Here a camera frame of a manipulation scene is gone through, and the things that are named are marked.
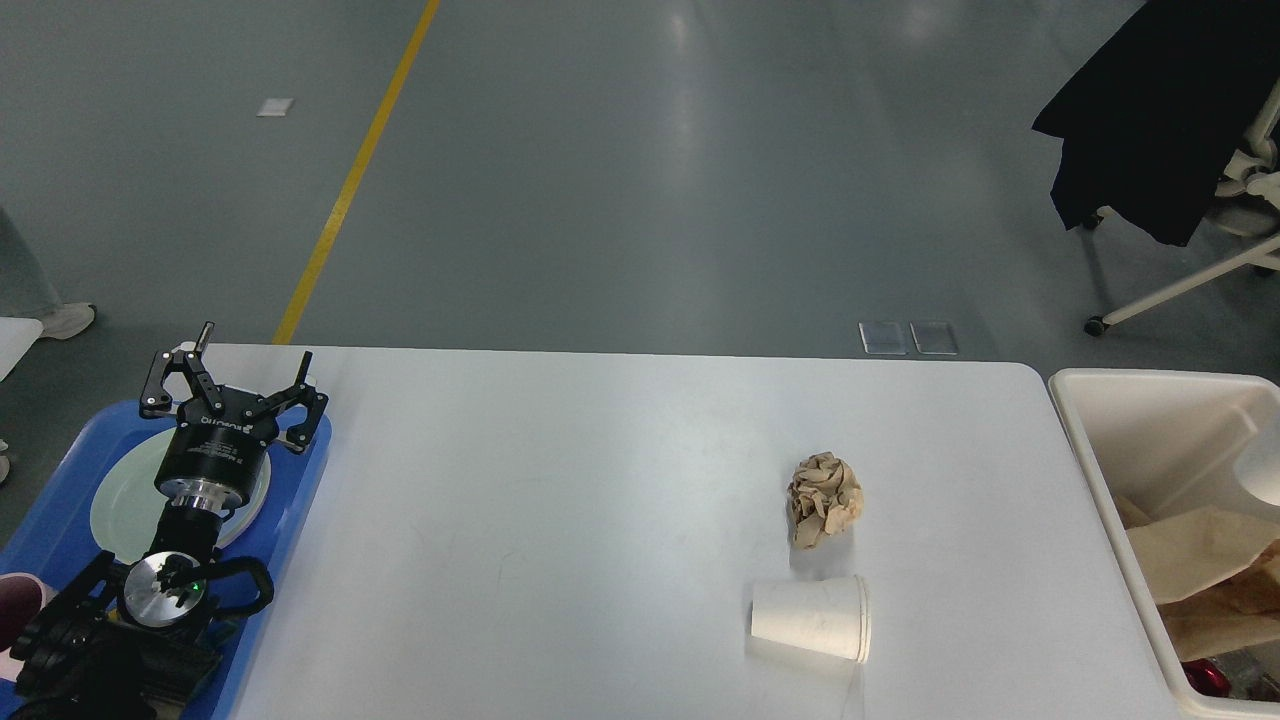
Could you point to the person's white shoe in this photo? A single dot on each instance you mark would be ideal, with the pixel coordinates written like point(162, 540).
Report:
point(67, 321)

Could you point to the crushed red soda can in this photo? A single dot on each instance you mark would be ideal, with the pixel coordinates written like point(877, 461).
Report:
point(1206, 678)

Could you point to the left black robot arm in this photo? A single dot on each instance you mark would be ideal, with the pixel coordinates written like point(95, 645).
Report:
point(163, 537)

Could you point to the black jacket on chair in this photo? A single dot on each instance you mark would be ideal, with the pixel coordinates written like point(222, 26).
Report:
point(1153, 117)

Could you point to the pink ribbed mug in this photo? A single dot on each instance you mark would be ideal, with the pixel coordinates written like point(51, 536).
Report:
point(23, 597)

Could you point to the white office chair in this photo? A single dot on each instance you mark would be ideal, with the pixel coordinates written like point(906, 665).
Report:
point(1245, 204)

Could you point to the floor outlet plate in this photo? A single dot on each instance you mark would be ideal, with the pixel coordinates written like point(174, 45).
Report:
point(883, 338)
point(934, 338)

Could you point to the white paper cup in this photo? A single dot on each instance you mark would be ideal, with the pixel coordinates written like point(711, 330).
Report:
point(1257, 466)
point(830, 616)

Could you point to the large brown paper bag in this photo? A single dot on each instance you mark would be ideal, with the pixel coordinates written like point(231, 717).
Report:
point(1211, 574)

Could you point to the mint green plate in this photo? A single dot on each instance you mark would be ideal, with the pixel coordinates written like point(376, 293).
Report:
point(126, 507)

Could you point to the beige plastic bin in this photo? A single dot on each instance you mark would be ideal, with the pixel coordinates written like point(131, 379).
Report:
point(1168, 442)

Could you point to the brown paper ball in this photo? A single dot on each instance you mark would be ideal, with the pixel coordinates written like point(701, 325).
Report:
point(824, 499)

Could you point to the floor outlet plate left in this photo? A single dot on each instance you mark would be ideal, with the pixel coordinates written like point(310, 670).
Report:
point(883, 338)

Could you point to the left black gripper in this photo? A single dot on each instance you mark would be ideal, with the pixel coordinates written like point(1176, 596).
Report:
point(215, 452)

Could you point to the person's grey trouser leg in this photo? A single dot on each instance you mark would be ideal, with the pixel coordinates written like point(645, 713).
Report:
point(26, 292)

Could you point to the floor outlet plate right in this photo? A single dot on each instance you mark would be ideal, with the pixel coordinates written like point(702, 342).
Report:
point(934, 338)

